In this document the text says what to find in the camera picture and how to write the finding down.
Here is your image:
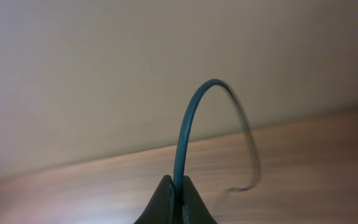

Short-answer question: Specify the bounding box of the black right gripper ribbed left finger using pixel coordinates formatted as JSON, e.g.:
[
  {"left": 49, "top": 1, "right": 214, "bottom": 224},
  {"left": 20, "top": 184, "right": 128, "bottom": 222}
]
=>
[{"left": 134, "top": 175, "right": 175, "bottom": 224}]

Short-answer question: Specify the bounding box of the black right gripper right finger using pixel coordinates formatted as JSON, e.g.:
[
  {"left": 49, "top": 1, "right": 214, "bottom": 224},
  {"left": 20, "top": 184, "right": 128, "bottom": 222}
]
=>
[{"left": 182, "top": 175, "right": 217, "bottom": 224}]

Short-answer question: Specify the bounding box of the black USB cable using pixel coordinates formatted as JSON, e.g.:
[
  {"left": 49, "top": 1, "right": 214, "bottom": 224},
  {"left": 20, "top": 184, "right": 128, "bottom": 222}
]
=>
[{"left": 172, "top": 78, "right": 261, "bottom": 206}]

